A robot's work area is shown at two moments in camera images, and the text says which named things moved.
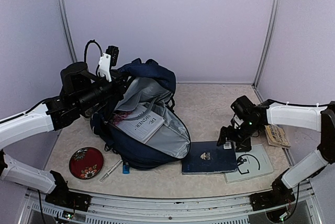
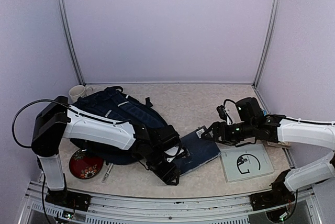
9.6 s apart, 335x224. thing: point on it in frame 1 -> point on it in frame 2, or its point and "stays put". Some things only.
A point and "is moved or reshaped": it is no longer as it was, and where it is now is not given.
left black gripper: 120,84 -> 168,176
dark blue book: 208,157 is moved or reshaped
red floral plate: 86,163 stays put
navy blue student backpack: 144,81 -> 112,102
